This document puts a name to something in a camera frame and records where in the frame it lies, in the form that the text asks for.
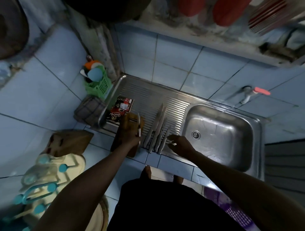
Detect red black sachet pack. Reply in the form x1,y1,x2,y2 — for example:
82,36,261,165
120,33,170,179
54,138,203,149
106,96,134,125

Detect person's right forearm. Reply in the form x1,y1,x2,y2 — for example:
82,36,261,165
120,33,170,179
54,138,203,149
189,152,305,231

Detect red striped drinking glass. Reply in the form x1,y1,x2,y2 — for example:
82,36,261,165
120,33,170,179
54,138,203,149
247,0,298,36

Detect stainless steel sink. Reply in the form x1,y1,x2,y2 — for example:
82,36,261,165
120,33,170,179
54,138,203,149
99,74,266,181

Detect orange plastic utensil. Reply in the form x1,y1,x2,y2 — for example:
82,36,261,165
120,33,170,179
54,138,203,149
84,60,103,70

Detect cream cup rack teal knobs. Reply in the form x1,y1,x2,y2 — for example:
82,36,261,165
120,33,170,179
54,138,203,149
0,153,86,231

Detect person's right hand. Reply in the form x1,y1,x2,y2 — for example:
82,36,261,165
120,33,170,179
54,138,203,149
166,134,196,159

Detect grey slatted wooden door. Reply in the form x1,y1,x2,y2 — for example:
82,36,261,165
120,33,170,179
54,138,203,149
264,140,305,205

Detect small wooden cutting board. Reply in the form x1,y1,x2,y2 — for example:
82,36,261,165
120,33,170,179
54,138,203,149
111,112,145,158

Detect person's left forearm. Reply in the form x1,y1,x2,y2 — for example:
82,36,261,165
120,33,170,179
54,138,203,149
33,142,134,231

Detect knives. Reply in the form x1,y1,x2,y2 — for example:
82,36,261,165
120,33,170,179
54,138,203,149
136,113,142,138

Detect dark round hanging pan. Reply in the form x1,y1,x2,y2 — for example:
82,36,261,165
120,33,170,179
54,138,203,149
0,0,30,60
63,0,153,23

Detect checked dishcloth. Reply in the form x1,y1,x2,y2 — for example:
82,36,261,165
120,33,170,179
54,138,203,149
74,95,106,127

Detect red plastic cup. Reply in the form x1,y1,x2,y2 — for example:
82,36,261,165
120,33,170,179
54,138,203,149
213,0,252,27
178,0,207,17

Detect clear glass cup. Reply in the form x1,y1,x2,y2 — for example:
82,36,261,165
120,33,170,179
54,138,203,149
38,154,52,165
21,170,48,188

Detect wooden knife block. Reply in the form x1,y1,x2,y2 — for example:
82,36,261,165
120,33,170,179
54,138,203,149
43,129,94,157

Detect wooden scrub brush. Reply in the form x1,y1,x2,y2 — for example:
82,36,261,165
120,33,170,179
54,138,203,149
260,43,298,62

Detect round brown-rimmed plate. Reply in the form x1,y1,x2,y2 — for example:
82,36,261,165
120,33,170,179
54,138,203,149
85,196,109,231

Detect person's black clothing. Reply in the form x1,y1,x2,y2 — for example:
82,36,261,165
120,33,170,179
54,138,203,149
107,166,246,231

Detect person's left hand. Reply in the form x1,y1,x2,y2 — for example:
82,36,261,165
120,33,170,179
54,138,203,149
119,114,141,149

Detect person's left foot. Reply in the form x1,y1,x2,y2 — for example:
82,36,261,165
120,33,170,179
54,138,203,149
140,166,152,180

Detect green plastic basket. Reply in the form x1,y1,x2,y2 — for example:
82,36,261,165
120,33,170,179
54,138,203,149
85,65,112,99

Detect purple plastic basket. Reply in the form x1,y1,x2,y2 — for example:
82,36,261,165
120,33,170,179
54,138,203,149
204,187,253,229

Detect light blue plastic scoop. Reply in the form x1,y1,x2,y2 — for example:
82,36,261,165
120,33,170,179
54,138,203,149
87,68,103,81

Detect white faucet orange handle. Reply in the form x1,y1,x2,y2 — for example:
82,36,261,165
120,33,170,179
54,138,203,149
239,86,271,105

